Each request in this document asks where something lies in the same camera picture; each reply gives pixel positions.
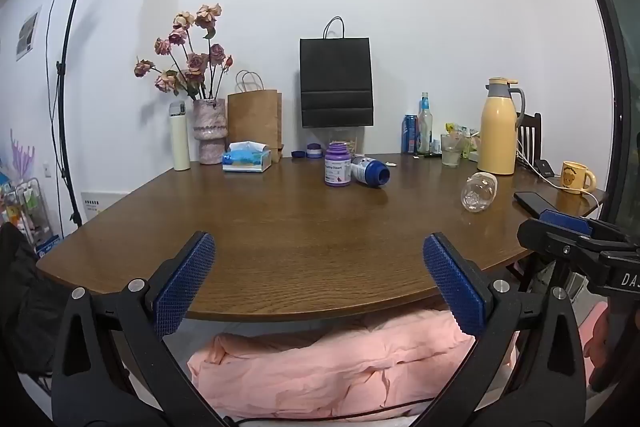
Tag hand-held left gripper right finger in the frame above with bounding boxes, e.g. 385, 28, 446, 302
422, 232, 587, 427

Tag clear glass bottle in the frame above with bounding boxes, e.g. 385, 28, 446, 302
417, 92, 434, 155

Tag blue and white bottle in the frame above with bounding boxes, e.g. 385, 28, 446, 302
351, 156, 391, 188

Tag black cloth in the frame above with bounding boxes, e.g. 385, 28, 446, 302
0, 222, 68, 379

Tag black smartphone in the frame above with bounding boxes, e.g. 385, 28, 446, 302
513, 191, 557, 217

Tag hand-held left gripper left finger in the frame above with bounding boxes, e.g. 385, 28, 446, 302
51, 231, 227, 427

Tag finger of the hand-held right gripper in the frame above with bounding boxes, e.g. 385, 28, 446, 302
539, 209, 623, 239
517, 219, 640, 269

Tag black paper bag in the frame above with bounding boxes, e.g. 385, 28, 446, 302
300, 17, 375, 129

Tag pink marbled vase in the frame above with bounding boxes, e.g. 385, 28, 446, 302
193, 98, 227, 165

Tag clear glass cup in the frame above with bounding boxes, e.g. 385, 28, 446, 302
460, 173, 498, 212

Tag drinking glass with liquid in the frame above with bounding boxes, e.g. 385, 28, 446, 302
440, 133, 463, 167

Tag framed wall picture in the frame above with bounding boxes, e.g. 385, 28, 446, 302
15, 6, 42, 62

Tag purple plastic hanger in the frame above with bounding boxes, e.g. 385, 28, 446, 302
9, 129, 37, 182

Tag blue drink can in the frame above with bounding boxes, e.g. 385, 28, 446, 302
401, 114, 418, 154

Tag white thermos bottle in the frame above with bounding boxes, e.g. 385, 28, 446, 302
169, 102, 191, 171

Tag metal rack with packets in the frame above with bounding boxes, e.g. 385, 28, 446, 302
0, 177, 55, 254

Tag blue tissue box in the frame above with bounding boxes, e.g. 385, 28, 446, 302
222, 141, 272, 173

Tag brown paper bag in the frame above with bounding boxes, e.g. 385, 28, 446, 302
227, 70, 283, 158

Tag white wall panel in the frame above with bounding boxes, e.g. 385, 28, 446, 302
80, 191, 133, 214

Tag large purple jar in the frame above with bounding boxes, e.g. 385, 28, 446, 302
324, 143, 352, 186

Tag yellow thermos jug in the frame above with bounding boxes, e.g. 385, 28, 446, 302
476, 78, 526, 175

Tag dried pink flowers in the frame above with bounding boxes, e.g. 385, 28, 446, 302
134, 3, 234, 102

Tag dark wooden chair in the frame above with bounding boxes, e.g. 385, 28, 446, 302
516, 112, 543, 172

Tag pink blanket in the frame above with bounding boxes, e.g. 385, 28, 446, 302
187, 309, 517, 421

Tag clear plastic container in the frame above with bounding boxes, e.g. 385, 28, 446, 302
330, 127, 362, 158

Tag white charging cable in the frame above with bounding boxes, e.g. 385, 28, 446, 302
515, 151, 602, 208

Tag yellow green snack packets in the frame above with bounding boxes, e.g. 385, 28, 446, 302
445, 123, 482, 160

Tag yellow cartoon mug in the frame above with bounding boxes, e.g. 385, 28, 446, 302
558, 161, 597, 194

